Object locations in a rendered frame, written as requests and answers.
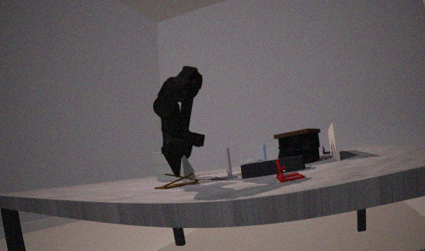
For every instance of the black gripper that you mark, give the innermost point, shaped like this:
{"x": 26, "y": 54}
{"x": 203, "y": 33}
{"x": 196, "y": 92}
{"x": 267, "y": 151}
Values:
{"x": 174, "y": 144}

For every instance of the brown rectangular glasses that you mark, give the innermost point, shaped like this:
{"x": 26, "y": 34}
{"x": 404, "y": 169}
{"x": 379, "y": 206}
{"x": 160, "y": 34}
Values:
{"x": 167, "y": 186}

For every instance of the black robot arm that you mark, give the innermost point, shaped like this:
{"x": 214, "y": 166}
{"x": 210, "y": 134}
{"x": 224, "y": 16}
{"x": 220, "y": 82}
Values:
{"x": 181, "y": 88}

